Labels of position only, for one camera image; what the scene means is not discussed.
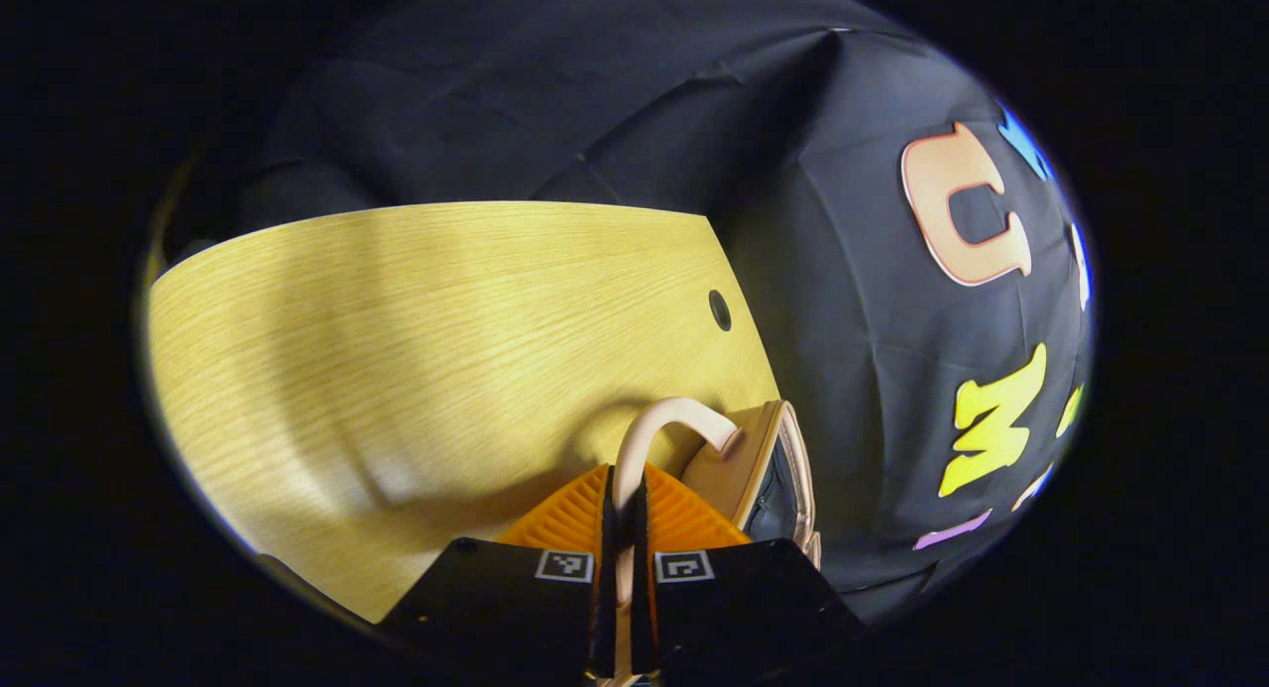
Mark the black backdrop cloth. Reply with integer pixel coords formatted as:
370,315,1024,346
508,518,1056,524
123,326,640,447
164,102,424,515
159,0,1096,624

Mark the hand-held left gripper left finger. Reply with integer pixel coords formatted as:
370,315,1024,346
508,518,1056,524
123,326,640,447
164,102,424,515
380,463,621,684

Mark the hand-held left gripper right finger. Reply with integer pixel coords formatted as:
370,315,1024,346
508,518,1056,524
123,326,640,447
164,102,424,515
632,463,870,684

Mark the pink suitcase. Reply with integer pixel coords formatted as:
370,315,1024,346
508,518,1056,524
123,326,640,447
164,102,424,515
611,397,824,687

